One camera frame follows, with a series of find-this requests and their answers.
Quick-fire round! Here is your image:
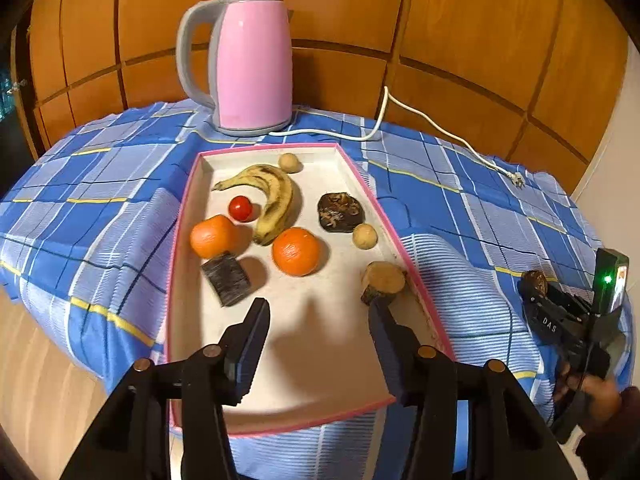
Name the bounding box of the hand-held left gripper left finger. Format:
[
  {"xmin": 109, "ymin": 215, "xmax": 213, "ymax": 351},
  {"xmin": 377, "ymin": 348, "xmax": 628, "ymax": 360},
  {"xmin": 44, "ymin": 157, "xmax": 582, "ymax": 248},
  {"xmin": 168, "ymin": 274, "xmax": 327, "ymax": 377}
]
[{"xmin": 60, "ymin": 297, "xmax": 272, "ymax": 480}]

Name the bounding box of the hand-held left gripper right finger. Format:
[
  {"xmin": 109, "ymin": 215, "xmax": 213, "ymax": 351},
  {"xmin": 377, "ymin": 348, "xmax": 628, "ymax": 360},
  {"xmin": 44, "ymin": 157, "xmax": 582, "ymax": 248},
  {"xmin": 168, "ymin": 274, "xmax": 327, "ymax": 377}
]
[{"xmin": 368, "ymin": 304, "xmax": 578, "ymax": 480}]

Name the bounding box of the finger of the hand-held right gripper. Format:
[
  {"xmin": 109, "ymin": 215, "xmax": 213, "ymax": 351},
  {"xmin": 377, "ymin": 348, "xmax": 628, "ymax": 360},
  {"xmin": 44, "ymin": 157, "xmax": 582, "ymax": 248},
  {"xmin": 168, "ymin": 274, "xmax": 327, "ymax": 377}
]
[
  {"xmin": 525, "ymin": 296, "xmax": 601, "ymax": 348},
  {"xmin": 517, "ymin": 280, "xmax": 593, "ymax": 313}
]

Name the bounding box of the pink shallow cardboard box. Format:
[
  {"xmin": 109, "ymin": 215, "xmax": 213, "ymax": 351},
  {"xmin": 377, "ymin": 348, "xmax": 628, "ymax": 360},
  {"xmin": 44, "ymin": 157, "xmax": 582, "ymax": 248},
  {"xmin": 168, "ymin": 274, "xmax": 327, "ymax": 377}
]
[{"xmin": 165, "ymin": 142, "xmax": 456, "ymax": 438}]

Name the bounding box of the large dark sugarcane segment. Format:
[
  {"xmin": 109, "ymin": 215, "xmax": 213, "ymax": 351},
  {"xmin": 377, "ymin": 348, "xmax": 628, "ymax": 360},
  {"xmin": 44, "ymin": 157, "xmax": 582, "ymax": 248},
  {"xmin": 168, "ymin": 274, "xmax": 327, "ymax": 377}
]
[{"xmin": 201, "ymin": 251, "xmax": 252, "ymax": 307}]

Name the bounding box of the orange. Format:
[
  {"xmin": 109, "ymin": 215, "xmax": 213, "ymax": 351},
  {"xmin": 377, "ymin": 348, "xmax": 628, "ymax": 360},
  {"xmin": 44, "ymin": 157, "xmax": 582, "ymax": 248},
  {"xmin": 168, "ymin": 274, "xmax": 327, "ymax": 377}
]
[
  {"xmin": 271, "ymin": 227, "xmax": 321, "ymax": 277},
  {"xmin": 189, "ymin": 214, "xmax": 241, "ymax": 260}
]

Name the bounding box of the red cherry tomato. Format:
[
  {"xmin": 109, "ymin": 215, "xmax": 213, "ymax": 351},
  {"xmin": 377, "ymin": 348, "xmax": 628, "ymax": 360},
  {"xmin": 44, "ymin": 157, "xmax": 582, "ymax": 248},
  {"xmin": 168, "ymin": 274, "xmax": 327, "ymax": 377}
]
[{"xmin": 228, "ymin": 195, "xmax": 253, "ymax": 222}]

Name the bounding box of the spotted yellow banana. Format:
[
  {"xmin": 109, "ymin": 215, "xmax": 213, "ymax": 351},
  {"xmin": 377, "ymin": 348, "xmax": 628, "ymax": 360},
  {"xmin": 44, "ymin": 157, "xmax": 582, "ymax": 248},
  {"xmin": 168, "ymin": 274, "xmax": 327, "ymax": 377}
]
[{"xmin": 211, "ymin": 164, "xmax": 296, "ymax": 246}]

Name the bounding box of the person's right forearm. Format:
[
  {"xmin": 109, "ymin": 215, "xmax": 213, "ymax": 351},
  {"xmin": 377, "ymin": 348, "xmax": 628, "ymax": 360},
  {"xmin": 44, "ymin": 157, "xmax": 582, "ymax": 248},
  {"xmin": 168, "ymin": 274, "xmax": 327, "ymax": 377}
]
[{"xmin": 575, "ymin": 386, "xmax": 640, "ymax": 480}]

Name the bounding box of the person's right hand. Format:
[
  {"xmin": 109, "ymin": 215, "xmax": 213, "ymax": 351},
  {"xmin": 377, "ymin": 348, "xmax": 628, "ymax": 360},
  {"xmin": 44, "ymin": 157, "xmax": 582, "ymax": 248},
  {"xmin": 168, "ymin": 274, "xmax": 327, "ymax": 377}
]
[{"xmin": 554, "ymin": 364, "xmax": 625, "ymax": 432}]

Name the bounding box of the blue plaid tablecloth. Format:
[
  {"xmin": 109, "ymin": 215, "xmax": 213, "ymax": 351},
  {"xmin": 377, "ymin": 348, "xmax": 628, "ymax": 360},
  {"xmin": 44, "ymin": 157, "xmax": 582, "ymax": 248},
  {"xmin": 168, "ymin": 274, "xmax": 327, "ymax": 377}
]
[{"xmin": 0, "ymin": 100, "xmax": 631, "ymax": 480}]

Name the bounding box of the pink electric kettle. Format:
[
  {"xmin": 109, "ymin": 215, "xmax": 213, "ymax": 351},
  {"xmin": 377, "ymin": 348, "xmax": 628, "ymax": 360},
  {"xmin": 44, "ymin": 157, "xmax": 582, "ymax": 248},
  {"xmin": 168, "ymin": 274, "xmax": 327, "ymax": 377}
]
[{"xmin": 175, "ymin": 0, "xmax": 293, "ymax": 137}]

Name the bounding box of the dark glass door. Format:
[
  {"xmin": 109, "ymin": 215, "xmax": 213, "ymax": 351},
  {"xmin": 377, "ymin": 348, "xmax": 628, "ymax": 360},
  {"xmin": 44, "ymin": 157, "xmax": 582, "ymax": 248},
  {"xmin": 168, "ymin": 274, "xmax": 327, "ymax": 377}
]
[{"xmin": 0, "ymin": 35, "xmax": 38, "ymax": 186}]

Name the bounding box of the white power cable with plug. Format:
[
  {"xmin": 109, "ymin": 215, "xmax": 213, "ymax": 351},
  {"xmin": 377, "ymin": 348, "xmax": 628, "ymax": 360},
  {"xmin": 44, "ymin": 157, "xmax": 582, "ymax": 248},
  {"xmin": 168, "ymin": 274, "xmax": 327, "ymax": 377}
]
[{"xmin": 269, "ymin": 86, "xmax": 526, "ymax": 192}]

